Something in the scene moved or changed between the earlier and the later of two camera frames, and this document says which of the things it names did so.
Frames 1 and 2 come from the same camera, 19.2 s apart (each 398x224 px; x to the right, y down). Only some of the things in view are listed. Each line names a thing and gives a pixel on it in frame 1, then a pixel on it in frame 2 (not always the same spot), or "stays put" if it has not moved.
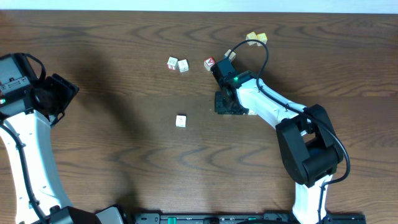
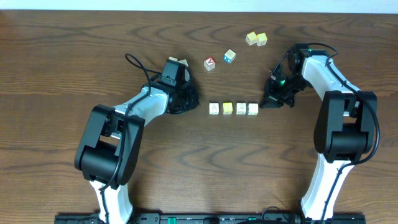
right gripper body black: [222, 104] → [284, 91]
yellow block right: [262, 37] stays put
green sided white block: [252, 112] stays put
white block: [180, 121] → [214, 108]
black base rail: [244, 218] stays put
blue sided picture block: [232, 56] stays put
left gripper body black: [62, 92] → [185, 101]
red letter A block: [209, 63] stays put
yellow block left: [251, 36] stays put
